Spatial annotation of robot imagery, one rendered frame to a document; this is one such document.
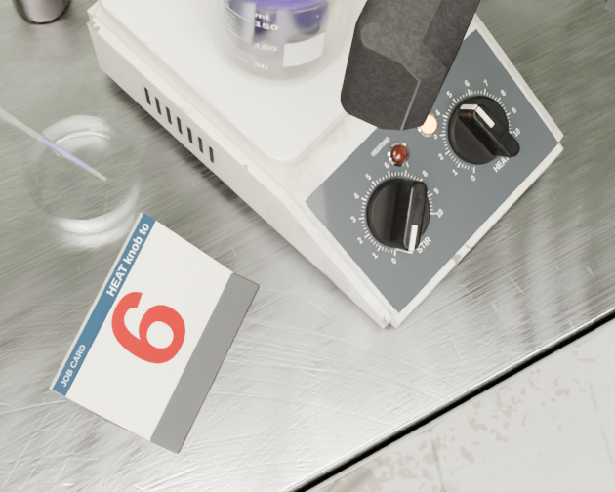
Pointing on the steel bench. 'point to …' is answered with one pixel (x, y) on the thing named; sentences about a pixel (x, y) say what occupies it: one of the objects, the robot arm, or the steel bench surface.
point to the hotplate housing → (263, 201)
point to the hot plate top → (197, 83)
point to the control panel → (432, 178)
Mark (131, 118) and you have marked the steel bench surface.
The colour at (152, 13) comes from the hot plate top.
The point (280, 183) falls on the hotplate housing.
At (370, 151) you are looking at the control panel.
